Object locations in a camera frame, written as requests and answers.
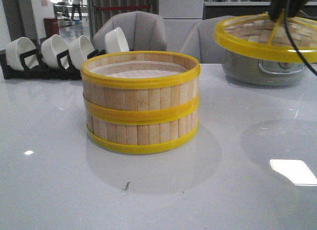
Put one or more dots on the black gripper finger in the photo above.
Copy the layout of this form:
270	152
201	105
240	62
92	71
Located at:
293	6

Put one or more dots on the yellow bamboo steamer lid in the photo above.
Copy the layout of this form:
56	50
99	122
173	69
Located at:
257	36

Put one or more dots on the bamboo steamer basket yellow rim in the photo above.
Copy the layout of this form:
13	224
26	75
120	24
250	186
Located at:
142	139

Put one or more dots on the dark cabinet counter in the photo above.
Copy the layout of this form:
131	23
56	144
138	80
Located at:
217	9

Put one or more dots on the grey electric cooking pot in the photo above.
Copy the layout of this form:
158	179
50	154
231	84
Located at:
262	72

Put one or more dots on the grey chair right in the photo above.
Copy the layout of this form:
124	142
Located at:
199	42

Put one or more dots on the grey chair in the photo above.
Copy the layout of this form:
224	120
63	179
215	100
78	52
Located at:
199	42
143	31

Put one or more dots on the white cabinet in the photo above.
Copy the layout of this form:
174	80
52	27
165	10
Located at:
178	17

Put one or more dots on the grey chair left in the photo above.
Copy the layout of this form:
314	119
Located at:
143	31

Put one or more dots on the white bowl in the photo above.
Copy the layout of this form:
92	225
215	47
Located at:
79	49
115	41
14	49
51	47

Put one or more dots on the person in background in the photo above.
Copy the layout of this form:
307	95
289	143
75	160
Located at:
76	6

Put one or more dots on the red box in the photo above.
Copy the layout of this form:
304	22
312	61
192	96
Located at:
51	26

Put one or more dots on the black bowl rack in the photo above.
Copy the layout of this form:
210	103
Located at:
35	67

